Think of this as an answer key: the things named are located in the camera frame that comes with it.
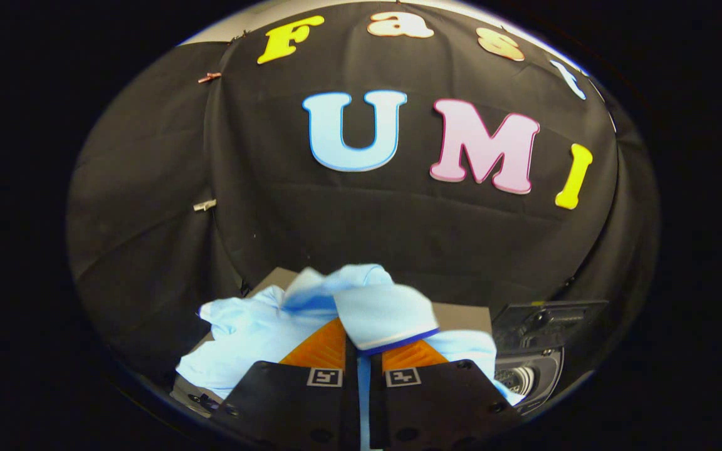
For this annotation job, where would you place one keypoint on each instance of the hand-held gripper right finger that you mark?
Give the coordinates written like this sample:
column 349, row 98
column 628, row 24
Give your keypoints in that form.
column 436, row 413

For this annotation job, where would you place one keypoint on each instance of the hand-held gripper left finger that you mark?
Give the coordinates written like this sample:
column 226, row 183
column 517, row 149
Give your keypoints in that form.
column 292, row 413

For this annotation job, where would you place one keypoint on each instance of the blue polo shirt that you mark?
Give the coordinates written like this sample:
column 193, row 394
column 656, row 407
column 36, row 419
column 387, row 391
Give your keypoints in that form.
column 254, row 326

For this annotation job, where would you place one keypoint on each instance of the dark washing machine lid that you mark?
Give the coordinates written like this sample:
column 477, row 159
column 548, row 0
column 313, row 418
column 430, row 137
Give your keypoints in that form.
column 561, row 319

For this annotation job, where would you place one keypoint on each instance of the silver clip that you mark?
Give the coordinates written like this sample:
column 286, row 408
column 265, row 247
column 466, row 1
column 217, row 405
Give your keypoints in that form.
column 204, row 205

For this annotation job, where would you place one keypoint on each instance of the copper clip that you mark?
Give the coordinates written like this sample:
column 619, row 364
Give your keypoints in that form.
column 209, row 77

